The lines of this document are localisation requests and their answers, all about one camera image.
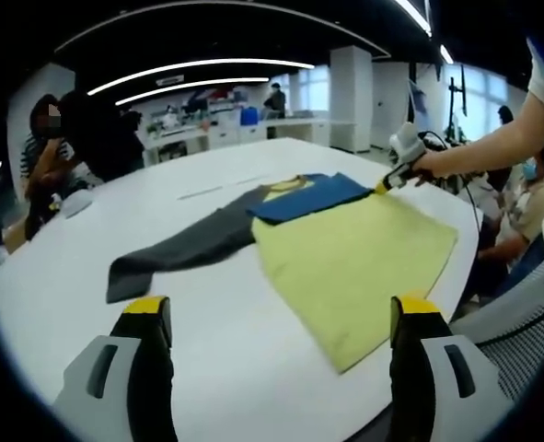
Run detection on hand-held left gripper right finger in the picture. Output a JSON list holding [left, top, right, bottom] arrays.
[[389, 294, 515, 442]]

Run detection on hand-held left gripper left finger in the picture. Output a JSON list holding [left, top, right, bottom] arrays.
[[52, 296, 179, 442]]

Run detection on yellow grey blue long-sleeve garment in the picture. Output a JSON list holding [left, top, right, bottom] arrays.
[[105, 172, 459, 375]]

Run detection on person's right hand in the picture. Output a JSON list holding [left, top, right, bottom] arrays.
[[412, 147, 455, 188]]

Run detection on black monitor stand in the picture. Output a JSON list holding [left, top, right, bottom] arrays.
[[446, 64, 469, 134]]

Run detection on grey mesh office chair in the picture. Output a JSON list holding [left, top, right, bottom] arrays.
[[450, 215, 544, 406]]

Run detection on ceiling light strips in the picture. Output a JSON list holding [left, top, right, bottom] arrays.
[[0, 0, 455, 194]]

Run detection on white lab counter cabinets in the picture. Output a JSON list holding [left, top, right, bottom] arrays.
[[142, 117, 374, 165]]

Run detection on person's blue jeans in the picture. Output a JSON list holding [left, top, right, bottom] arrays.
[[496, 234, 544, 296]]

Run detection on brown cardboard box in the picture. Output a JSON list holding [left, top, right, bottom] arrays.
[[4, 220, 29, 254]]

